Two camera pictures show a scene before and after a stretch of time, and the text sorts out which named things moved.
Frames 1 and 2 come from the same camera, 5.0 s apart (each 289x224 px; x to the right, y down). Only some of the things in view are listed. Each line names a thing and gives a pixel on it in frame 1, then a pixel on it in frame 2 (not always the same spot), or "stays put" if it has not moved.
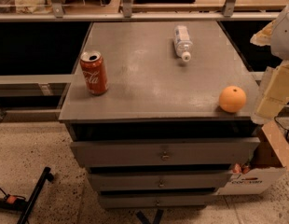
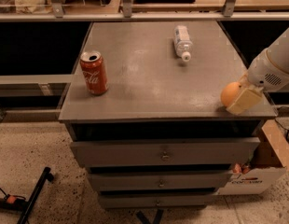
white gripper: x=283 y=36 → x=265 y=69
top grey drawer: x=229 y=152 stays put
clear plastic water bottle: x=183 y=42 stays put
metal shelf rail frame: x=60 y=14 stays put
